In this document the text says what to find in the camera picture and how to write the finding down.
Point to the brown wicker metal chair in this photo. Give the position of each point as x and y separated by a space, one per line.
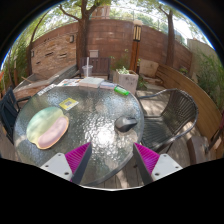
178 111

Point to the dark wall lamp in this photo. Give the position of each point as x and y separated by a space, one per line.
32 53
71 38

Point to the forked tree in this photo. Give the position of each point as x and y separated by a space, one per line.
82 40

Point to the wooden garden lamp post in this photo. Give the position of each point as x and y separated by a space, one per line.
136 43

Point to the dark wooden slatted chair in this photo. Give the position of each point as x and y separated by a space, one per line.
100 65

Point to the yellow square card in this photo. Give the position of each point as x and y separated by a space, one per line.
68 103

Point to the black slatted chair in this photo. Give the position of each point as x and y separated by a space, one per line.
7 113

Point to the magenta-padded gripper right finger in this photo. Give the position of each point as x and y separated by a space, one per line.
148 160

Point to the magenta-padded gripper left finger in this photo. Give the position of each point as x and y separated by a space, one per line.
77 160

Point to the beige stone block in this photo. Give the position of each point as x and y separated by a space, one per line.
148 68

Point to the grey wall utility box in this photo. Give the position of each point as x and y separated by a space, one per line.
93 53

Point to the thick pale book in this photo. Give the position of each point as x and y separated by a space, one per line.
91 82

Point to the slim leaning tree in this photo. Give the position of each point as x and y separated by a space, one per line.
170 40

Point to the stone raised garden bed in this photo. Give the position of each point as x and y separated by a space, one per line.
43 81

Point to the thin blue booklet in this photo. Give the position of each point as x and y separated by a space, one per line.
108 85

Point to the concrete planter with plant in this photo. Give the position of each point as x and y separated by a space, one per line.
128 81

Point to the dark grey computer mouse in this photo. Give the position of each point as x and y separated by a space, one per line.
125 124

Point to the clear plastic cup with straw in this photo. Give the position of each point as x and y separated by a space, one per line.
87 71

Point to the green and pink mouse pad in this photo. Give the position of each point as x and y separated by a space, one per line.
45 128

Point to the curved wooden bench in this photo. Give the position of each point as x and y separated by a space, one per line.
196 96

